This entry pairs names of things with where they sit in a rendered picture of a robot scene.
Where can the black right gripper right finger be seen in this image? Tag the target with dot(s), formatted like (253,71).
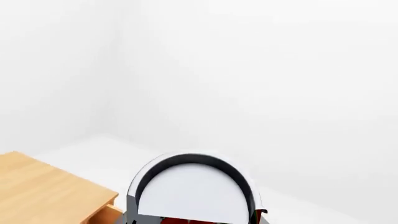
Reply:
(262,218)

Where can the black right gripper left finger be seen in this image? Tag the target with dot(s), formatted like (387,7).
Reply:
(131,210)

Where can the light wooden cabinet drawer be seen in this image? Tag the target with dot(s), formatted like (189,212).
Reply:
(104,213)

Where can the light wooden cabinet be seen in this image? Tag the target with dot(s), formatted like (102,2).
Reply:
(40,186)

